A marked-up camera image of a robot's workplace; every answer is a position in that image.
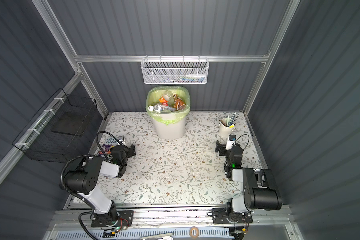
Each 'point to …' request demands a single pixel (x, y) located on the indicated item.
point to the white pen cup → (224, 129)
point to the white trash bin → (174, 130)
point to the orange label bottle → (164, 102)
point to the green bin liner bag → (154, 94)
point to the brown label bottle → (179, 103)
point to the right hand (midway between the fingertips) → (227, 142)
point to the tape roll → (197, 235)
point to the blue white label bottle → (158, 108)
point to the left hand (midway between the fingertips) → (123, 145)
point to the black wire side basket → (67, 121)
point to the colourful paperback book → (106, 144)
